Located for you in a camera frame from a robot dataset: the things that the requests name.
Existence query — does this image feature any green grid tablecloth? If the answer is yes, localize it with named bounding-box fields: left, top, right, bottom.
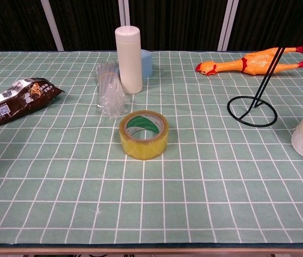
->
left=0, top=50, right=303, bottom=245

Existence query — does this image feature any clear yellowish packing tape roll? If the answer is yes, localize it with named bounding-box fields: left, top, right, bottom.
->
left=119, top=110, right=169, bottom=161

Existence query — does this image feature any light blue sponge block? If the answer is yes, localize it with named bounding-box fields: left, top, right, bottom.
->
left=139, top=49, right=153, bottom=79

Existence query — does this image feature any white cylindrical bottle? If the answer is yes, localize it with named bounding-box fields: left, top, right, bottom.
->
left=114, top=25, right=144, bottom=95

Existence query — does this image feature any yellow rubber chicken toy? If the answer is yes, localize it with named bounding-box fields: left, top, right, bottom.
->
left=195, top=46, right=303, bottom=77

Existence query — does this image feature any brown snack bag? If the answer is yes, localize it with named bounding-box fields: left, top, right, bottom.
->
left=0, top=77, right=65, bottom=131

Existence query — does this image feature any white partition frame post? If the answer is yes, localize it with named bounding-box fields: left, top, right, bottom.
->
left=40, top=0, right=64, bottom=52
left=117, top=0, right=131, bottom=27
left=217, top=0, right=242, bottom=51

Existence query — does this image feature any black wire stand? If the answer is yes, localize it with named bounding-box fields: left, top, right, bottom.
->
left=227, top=47, right=286, bottom=126

